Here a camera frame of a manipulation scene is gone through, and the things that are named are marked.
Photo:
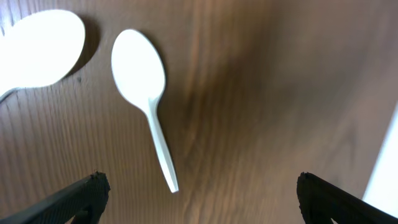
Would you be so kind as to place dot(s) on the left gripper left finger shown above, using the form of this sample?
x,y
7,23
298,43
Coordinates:
x,y
81,202

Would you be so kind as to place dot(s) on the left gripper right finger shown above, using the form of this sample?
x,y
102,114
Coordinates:
x,y
321,202

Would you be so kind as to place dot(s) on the clear plastic basket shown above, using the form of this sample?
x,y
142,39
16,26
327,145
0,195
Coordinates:
x,y
381,191

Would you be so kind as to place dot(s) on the white plastic spoon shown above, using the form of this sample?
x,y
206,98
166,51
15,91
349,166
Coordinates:
x,y
40,49
139,76

